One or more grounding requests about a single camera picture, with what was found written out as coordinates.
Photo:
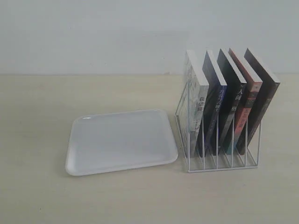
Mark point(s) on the dark brown book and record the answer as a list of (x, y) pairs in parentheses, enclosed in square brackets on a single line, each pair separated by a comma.
[(263, 99)]

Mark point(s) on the black book white title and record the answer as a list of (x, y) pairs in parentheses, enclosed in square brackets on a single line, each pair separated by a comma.
[(235, 88)]

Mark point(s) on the white grey patterned book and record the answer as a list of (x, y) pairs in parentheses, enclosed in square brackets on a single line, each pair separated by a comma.
[(198, 87)]

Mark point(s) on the white plastic tray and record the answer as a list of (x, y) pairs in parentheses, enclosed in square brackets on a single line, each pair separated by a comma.
[(119, 141)]

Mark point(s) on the red orange book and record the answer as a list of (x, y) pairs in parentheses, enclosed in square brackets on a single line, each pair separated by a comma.
[(253, 85)]

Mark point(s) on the dark blue book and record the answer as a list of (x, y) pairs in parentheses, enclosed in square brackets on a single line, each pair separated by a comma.
[(214, 99)]

